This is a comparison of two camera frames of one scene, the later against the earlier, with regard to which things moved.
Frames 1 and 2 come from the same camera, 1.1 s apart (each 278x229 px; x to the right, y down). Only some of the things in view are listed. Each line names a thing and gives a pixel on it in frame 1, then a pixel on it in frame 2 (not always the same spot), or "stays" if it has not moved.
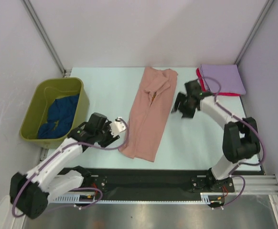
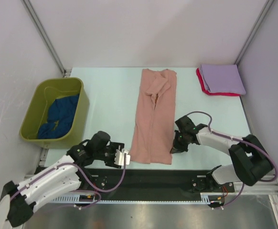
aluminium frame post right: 268,4 stays
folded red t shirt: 205,88 stays
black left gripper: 110,139 to 114,146
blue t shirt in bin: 60,115 stays
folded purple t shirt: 223,78 stays
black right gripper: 186,114 to 176,145
